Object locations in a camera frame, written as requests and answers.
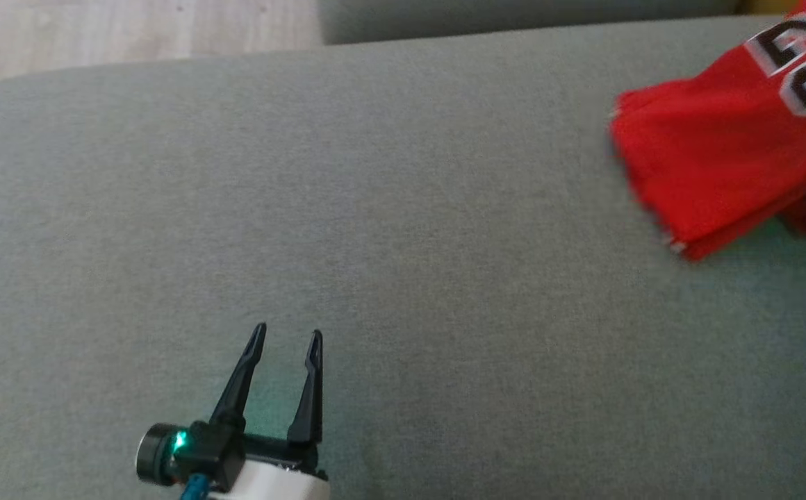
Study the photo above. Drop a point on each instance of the yellow sofa back cushion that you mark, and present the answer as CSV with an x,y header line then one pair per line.
x,y
757,5

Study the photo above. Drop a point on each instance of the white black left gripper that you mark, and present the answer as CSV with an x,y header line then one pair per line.
x,y
278,482

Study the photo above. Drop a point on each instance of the large grey sofa seat cushion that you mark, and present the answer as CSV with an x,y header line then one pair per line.
x,y
403,208

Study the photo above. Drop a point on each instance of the red basketball jersey white trim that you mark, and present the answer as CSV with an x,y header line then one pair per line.
x,y
716,146

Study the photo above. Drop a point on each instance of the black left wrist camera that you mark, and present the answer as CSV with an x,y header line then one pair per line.
x,y
217,455

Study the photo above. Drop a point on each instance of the small grey sofa seat cushion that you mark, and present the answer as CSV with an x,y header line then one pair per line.
x,y
514,17

